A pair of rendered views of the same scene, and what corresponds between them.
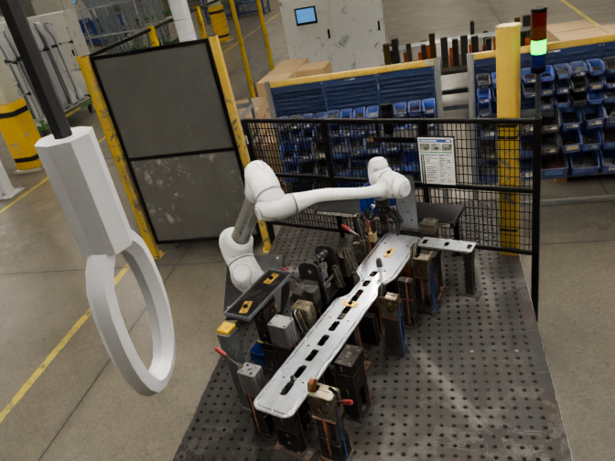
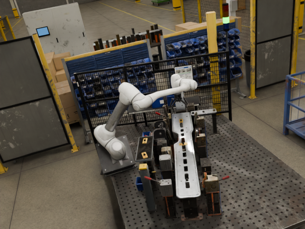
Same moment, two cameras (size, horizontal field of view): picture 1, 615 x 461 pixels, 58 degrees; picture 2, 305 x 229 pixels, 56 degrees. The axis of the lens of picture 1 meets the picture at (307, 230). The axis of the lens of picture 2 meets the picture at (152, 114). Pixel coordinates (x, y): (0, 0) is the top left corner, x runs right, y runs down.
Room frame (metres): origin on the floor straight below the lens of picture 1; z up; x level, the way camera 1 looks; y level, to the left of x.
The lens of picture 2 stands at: (0.24, 1.20, 2.54)
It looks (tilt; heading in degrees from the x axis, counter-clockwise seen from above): 27 degrees down; 331
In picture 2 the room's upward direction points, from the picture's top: 10 degrees counter-clockwise
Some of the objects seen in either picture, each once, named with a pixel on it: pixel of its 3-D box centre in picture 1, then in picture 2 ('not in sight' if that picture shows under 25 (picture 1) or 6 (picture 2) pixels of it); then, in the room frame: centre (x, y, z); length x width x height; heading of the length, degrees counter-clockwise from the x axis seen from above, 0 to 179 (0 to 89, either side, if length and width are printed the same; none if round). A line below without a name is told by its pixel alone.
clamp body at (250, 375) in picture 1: (258, 401); (168, 199); (1.77, 0.35, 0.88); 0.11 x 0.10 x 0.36; 54
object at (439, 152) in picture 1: (436, 160); (184, 77); (2.92, -0.81, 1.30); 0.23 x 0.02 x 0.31; 54
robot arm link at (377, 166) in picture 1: (380, 173); (176, 81); (2.52, -0.41, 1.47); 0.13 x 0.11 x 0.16; 19
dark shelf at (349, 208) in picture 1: (386, 209); (163, 105); (3.00, -0.49, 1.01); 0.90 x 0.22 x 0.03; 54
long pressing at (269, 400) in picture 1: (350, 306); (184, 145); (2.13, -0.12, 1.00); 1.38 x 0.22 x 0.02; 144
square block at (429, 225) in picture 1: (431, 248); (191, 117); (2.67, -0.67, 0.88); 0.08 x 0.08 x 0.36; 54
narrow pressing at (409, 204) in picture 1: (405, 202); (179, 97); (2.73, -0.57, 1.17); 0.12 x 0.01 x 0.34; 54
